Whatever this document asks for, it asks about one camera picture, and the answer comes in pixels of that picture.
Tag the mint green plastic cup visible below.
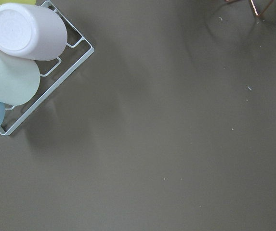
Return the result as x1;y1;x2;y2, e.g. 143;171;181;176
0;51;40;106

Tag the lilac plastic cup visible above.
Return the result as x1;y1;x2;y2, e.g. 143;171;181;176
0;3;67;61

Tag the white wire cup rack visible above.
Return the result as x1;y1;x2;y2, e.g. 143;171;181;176
0;0;94;136

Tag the copper wire basket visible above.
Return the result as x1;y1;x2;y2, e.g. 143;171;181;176
224;0;275;17

